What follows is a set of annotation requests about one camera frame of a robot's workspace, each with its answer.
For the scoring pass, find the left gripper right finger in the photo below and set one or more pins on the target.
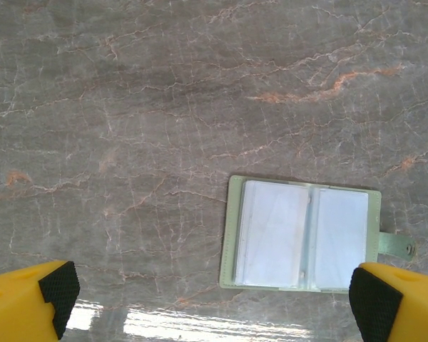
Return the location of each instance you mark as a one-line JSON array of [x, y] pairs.
[[406, 306]]

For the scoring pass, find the green card holder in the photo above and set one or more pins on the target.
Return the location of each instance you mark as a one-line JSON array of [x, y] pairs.
[[271, 231]]

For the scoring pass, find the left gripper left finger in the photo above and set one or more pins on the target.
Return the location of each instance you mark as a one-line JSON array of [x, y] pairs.
[[18, 306]]

